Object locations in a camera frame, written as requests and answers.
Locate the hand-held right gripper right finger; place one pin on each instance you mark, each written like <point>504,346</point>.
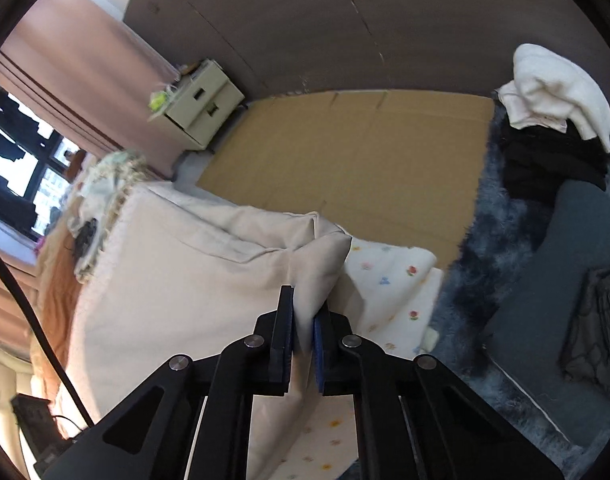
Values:
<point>319,355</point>

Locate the hanging dark clothes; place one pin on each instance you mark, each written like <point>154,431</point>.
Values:
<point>5,125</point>

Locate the white cloth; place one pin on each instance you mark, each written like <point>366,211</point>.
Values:
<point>550,85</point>

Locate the floral bed sheet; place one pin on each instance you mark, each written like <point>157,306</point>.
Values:
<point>395,290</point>

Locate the dark patterned cloth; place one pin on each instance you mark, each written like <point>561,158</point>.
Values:
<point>600,330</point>

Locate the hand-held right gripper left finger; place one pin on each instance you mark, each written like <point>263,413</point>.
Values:
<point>285,340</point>

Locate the dark grey cushion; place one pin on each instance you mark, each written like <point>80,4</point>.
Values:
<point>535,320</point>

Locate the cream long-sleeved garment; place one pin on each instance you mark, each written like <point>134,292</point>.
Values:
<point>185,285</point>

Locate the pink curtain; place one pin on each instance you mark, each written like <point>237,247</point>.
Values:
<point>75,50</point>
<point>10,305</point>

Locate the fluffy grey-blue rug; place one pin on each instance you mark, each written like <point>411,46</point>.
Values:
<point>480,240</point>

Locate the cardboard sheet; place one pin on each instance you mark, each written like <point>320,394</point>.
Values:
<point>360,160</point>

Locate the yellow-green item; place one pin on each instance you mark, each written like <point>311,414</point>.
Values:
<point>157,101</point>

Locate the lace-edged cloth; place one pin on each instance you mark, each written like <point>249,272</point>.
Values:
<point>115,175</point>

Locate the white nightstand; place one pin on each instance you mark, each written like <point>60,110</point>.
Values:
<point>205,105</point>

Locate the black device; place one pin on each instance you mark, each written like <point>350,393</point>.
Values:
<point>35,420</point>

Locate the orange-brown quilt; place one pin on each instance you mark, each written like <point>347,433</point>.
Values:
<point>52,310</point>

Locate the pile of black clothes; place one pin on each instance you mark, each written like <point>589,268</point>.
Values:
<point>545,165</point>

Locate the window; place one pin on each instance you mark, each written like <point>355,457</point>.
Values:
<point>15,185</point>

